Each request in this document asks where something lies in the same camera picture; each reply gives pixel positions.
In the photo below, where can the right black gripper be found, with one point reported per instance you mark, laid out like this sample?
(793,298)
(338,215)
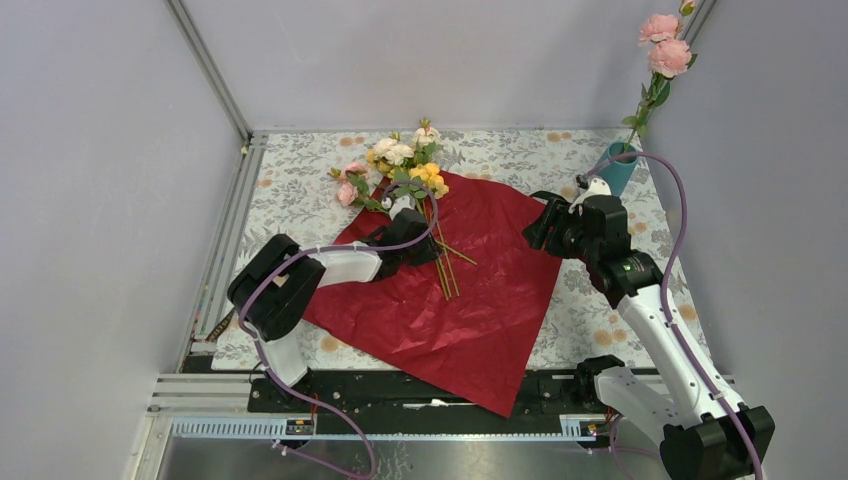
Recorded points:
(559,218)

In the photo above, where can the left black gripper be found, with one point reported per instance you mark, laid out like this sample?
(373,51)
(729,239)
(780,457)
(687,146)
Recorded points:
(428,254)

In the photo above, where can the pink rose stem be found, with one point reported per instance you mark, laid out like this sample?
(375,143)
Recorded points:
(355,191)
(668,57)

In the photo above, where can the cream rose stem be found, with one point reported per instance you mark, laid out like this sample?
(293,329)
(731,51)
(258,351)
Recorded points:
(393,158)

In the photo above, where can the red and brown wrapping paper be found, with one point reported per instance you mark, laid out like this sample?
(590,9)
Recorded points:
(475,344)

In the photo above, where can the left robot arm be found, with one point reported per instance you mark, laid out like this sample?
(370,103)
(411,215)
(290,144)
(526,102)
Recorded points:
(271,294)

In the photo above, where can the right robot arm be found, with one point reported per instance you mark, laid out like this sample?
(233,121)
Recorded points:
(703,428)

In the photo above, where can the teal cylindrical vase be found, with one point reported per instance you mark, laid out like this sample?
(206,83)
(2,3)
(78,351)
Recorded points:
(617,174)

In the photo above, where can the yellow rose stem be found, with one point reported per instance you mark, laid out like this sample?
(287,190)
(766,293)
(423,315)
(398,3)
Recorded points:
(429,175)

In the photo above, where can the floral patterned table mat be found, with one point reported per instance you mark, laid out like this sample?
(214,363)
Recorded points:
(295,195)

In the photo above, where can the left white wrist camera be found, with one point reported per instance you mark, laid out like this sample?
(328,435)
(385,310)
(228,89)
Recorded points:
(401,205)

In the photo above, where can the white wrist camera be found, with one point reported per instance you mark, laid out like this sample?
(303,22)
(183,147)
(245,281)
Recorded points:
(401,205)
(592,186)

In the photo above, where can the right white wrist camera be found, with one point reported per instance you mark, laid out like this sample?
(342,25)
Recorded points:
(592,186)

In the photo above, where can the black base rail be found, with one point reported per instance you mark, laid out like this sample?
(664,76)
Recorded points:
(392,405)

